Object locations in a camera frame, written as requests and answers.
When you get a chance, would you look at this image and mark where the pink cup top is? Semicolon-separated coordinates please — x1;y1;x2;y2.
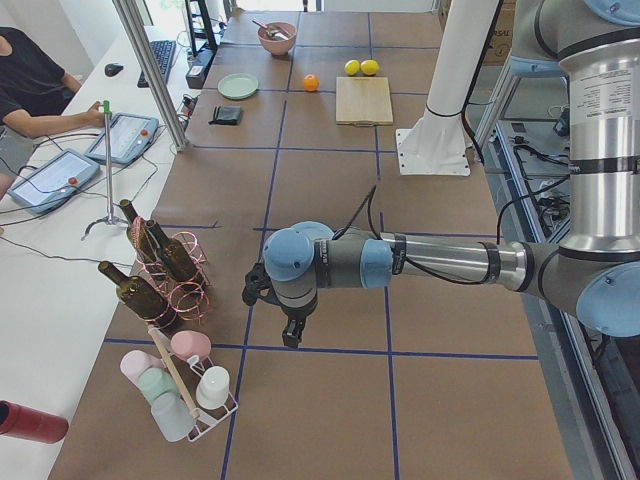
170;330;212;361

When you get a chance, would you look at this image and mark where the red bottle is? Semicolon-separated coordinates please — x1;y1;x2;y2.
1;400;69;444

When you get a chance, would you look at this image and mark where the dark wine bottle front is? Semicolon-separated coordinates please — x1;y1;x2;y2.
98;261;175;327

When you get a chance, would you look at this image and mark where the metal scoop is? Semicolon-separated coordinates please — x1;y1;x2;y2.
252;19;295;41

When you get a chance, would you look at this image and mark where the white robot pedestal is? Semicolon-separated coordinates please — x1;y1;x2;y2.
396;0;501;176

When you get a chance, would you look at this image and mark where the metal stand green tip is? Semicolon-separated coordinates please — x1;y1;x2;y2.
81;100;127;241

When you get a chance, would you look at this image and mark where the teach pendant near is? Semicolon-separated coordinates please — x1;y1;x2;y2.
8;149;99;214

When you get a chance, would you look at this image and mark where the teach pendant far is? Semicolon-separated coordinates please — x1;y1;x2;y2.
110;113;159;165

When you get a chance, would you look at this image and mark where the yellow lemon near board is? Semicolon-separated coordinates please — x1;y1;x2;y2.
343;59;360;76

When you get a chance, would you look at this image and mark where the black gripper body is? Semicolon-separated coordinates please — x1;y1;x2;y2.
282;306;308;341

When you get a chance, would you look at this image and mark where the grey cup bottom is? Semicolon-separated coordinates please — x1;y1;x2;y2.
151;392;196;442

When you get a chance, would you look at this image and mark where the copper wire bottle rack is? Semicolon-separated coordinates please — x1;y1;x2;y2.
127;216;211;325

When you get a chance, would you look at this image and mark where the grey folded cloth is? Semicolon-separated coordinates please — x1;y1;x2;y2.
208;105;243;126

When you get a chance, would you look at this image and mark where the yellow lemon far one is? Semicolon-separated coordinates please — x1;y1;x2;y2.
360;59;380;76

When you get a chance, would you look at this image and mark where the wooden cutting board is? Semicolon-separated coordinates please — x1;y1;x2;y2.
336;77;394;125

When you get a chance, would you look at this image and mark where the teach pendant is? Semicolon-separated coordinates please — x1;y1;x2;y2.
8;149;99;214
110;113;159;165

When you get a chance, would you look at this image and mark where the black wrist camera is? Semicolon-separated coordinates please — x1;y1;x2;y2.
242;262;277;307

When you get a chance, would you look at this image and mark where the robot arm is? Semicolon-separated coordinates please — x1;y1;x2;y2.
243;1;639;348

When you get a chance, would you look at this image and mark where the orange fruit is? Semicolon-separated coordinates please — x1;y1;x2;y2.
303;74;320;93

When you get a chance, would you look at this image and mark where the mint green cup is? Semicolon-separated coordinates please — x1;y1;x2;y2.
137;367;180;404

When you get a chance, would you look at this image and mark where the person in black shirt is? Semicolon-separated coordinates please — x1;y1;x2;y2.
0;27;107;199

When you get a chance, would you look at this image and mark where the dark wine bottle middle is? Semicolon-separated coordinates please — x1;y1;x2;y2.
146;219;204;286

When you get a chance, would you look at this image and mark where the white wire cup rack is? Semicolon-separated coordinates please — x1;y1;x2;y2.
148;328;238;442

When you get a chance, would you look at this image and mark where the dark wine bottle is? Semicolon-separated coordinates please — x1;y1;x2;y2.
146;219;204;286
119;199;156;263
98;261;175;327

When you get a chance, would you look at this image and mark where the black keyboard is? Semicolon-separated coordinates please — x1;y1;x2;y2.
149;40;176;83

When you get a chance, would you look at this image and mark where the pale pink cup left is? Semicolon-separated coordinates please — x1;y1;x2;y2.
120;350;164;386

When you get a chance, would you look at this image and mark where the aluminium frame post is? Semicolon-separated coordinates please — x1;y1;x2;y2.
112;0;188;152

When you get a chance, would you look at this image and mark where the black computer mouse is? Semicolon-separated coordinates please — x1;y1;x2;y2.
104;63;124;78

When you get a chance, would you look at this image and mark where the pink bowl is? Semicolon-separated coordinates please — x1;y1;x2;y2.
258;22;297;56

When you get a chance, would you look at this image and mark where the light green plate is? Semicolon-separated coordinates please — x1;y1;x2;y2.
217;73;259;100

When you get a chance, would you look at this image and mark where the dark wine bottle back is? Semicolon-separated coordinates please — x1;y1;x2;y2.
119;199;156;263

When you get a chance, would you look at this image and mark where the white cup right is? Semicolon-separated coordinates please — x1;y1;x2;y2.
196;366;230;410

